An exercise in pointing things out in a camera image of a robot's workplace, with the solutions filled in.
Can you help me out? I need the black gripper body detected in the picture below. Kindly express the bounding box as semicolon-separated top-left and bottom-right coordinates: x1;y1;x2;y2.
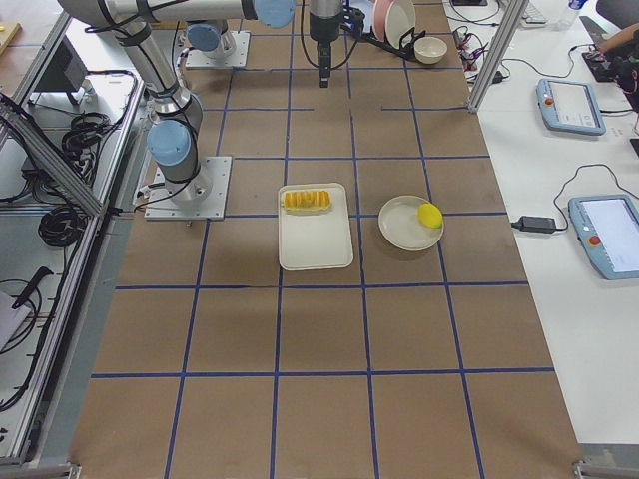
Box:
310;0;343;45

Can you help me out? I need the person forearm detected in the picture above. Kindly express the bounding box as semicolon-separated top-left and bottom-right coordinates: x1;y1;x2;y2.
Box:
597;24;639;53

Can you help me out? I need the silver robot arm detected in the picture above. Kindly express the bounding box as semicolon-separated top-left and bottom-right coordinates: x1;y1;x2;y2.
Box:
60;1;296;207
187;20;236;58

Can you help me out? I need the pink plate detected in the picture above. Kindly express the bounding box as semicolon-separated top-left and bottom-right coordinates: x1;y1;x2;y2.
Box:
371;0;392;42

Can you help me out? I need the cream plate in rack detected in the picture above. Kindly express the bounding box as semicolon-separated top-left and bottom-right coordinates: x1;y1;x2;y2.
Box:
384;0;416;49

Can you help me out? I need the cream plate with lemon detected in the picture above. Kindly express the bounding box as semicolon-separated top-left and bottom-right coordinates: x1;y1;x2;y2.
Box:
378;196;443;251

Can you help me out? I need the black dish rack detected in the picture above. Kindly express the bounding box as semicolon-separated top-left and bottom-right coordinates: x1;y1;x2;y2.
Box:
340;6;426;62

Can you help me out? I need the cream bowl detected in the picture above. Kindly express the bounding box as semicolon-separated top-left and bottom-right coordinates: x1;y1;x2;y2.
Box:
413;36;447;65

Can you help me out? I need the white rectangular tray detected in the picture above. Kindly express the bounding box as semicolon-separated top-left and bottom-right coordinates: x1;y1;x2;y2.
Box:
278;183;353;271

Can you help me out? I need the yellow lemon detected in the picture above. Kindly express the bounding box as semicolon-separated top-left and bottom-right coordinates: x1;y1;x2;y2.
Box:
417;203;443;230

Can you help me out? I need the plastic water bottle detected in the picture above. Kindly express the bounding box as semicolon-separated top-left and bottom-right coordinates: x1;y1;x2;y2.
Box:
554;0;587;31

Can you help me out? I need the far blue teach pendant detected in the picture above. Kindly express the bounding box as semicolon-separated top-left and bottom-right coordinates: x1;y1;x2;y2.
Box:
535;78;606;136

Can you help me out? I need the blue teach pendant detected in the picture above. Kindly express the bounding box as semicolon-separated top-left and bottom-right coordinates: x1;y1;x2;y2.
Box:
568;195;638;280
535;78;606;136

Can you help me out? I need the black power adapter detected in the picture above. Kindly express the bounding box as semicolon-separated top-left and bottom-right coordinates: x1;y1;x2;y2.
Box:
511;216;557;234

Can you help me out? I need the near blue teach pendant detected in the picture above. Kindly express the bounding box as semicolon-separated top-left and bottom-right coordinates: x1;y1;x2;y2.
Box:
568;195;638;280

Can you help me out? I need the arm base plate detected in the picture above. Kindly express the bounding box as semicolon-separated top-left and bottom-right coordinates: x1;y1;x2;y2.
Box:
186;24;251;70
144;156;233;221

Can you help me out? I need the aluminium frame post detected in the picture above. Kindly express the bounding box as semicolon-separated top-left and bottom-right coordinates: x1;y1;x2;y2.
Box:
467;0;527;113

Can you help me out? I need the black cable bundle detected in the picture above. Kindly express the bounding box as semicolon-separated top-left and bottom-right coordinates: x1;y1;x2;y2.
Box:
38;205;81;249

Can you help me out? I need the aluminium side frame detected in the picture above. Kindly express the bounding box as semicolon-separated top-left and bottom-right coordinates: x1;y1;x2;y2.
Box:
1;1;144;472

